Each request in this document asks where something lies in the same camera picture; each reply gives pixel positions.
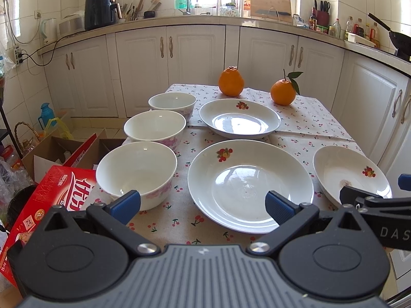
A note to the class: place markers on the bumpy orange without leaf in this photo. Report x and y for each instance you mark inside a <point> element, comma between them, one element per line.
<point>231,82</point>

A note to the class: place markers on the white power strip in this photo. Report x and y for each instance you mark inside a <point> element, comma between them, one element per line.
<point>18,55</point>

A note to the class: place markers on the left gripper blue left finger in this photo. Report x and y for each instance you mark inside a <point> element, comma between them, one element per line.
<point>126,207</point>

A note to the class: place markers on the white floral bowl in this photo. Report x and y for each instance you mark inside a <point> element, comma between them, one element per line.
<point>179,102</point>
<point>146,167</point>
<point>162,126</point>

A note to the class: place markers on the blue thermos jug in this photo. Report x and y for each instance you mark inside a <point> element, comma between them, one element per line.
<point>46,114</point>

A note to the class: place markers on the orange with green leaf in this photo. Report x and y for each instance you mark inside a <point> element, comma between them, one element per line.
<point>284,91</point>

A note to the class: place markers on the black air fryer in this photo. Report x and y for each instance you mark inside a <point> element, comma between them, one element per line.
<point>99,13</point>

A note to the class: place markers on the large white fruit plate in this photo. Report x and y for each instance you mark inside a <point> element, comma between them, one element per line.
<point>228,181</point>

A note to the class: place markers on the black wok pan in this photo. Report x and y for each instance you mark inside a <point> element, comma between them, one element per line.
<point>401,41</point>

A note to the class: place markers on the wooden cutting board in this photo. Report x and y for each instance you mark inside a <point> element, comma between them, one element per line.
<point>279,10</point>

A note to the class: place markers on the red printed carton box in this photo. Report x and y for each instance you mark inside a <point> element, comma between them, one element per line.
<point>72,188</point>

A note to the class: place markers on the wicker basket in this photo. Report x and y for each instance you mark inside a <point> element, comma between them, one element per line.
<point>26,145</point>

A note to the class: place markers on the white deep plate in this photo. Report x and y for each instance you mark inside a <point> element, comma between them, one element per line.
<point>239,119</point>
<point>337,167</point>

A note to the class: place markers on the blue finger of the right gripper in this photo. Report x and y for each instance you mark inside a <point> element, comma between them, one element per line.
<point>349,194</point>
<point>404,182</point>

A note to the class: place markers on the cherry print tablecloth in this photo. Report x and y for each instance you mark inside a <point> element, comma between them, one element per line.
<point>306,126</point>

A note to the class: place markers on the white rice cooker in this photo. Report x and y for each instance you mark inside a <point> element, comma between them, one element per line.
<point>71,24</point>

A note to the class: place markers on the white electric kettle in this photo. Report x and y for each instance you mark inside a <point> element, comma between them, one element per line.
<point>48,30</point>

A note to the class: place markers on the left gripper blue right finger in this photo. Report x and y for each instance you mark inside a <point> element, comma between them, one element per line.
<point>279,208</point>

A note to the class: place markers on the brown cardboard box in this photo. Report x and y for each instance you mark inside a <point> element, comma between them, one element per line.
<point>56,151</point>

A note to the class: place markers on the red knife block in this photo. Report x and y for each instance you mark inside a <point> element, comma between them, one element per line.
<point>322,13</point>

